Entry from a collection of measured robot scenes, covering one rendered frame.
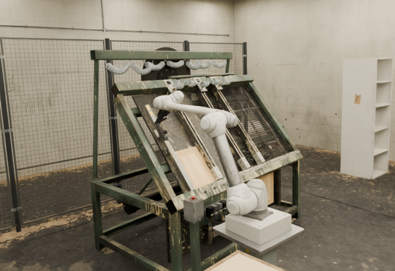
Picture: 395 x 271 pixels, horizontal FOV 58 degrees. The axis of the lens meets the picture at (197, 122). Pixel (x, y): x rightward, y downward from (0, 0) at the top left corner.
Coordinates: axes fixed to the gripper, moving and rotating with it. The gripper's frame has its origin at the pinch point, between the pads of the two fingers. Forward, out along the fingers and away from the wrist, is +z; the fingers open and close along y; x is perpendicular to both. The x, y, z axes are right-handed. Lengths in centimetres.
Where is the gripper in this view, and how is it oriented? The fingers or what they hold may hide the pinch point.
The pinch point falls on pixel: (157, 120)
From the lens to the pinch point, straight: 327.9
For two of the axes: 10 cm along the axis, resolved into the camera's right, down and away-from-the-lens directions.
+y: 4.8, 8.2, -3.1
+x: 6.9, -1.3, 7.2
